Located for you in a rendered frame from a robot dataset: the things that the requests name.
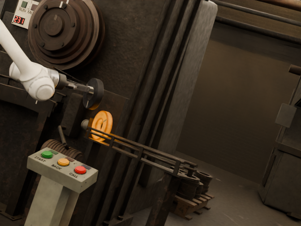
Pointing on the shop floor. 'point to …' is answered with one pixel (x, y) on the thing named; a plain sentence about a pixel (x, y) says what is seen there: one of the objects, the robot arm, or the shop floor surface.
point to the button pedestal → (55, 187)
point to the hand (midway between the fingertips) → (93, 90)
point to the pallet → (192, 194)
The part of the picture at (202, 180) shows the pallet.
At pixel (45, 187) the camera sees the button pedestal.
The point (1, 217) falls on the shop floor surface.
